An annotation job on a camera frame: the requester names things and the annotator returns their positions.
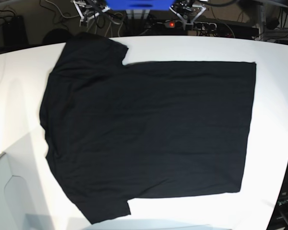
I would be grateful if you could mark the blue plastic box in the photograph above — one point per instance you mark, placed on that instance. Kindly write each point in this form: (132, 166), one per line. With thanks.
(159, 5)

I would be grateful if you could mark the black T-shirt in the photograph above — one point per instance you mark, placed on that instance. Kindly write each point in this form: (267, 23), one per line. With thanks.
(146, 130)

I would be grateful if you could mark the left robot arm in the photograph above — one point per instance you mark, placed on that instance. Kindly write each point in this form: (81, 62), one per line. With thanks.
(188, 11)

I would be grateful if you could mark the black power strip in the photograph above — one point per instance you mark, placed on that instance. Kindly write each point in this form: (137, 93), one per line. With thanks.
(195, 26)

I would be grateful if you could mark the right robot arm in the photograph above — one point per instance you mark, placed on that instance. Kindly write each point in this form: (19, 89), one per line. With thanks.
(87, 12)

